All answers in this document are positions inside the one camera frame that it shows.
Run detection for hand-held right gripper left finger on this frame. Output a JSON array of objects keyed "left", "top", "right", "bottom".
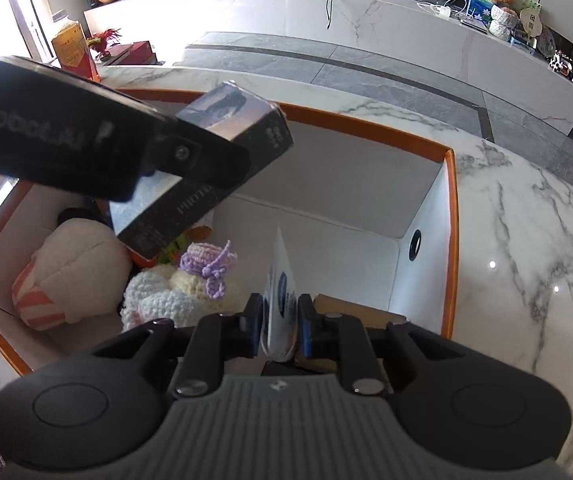
[{"left": 94, "top": 292, "right": 266, "bottom": 397}]

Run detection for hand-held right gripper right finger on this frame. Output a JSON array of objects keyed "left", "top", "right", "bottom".
[{"left": 297, "top": 294, "right": 449, "bottom": 396}]

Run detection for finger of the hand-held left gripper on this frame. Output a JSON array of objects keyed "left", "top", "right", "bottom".
[{"left": 150, "top": 122, "right": 252, "bottom": 192}]

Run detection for white printed card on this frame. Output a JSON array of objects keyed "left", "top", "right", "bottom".
[{"left": 261, "top": 226, "right": 300, "bottom": 364}]

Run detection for dark rectangular box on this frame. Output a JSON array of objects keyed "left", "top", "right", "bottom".
[{"left": 108, "top": 82, "right": 295, "bottom": 261}]

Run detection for white storage box orange rim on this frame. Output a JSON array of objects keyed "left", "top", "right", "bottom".
[{"left": 0, "top": 87, "right": 460, "bottom": 377}]

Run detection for orange gift box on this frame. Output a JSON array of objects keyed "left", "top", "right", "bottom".
[{"left": 50, "top": 19, "right": 101, "bottom": 82}]

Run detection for white crochet toy purple bow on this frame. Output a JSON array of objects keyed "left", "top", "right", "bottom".
[{"left": 120, "top": 241, "right": 248, "bottom": 332}]

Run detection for red artificial flower plant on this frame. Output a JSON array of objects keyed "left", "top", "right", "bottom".
[{"left": 86, "top": 27, "right": 123, "bottom": 59}]

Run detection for sliding glass door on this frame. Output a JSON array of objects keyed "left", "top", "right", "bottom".
[{"left": 0, "top": 0, "right": 58, "bottom": 67}]

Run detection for dark red flat box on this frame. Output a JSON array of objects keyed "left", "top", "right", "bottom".
[{"left": 102, "top": 40, "right": 161, "bottom": 67}]

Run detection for white plush pink stripes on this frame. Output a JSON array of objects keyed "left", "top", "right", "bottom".
[{"left": 11, "top": 219, "right": 135, "bottom": 332}]

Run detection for white marble tv cabinet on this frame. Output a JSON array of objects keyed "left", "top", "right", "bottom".
[{"left": 84, "top": 0, "right": 573, "bottom": 137}]

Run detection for white power strip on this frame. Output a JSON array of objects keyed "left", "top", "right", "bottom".
[{"left": 419, "top": 2, "right": 453, "bottom": 19}]

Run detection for blue flower painting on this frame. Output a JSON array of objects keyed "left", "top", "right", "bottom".
[{"left": 467, "top": 0, "right": 505, "bottom": 24}]

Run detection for white woven pot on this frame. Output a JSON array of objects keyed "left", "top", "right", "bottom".
[{"left": 488, "top": 5, "right": 520, "bottom": 42}]

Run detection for small blue box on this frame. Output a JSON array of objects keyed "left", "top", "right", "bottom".
[{"left": 511, "top": 30, "right": 537, "bottom": 52}]

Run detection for round paper fan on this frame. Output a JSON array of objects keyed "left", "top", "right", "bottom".
[{"left": 519, "top": 0, "right": 543, "bottom": 29}]

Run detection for decorative plate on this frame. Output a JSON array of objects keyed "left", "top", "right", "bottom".
[{"left": 536, "top": 27, "right": 558, "bottom": 57}]

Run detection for black and white cow figure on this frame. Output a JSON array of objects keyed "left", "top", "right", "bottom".
[{"left": 548, "top": 50, "right": 573, "bottom": 84}]

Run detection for black cable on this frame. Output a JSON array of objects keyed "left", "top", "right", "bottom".
[{"left": 315, "top": 0, "right": 368, "bottom": 32}]

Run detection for white charging cable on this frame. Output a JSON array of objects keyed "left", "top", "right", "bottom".
[{"left": 417, "top": 0, "right": 471, "bottom": 19}]

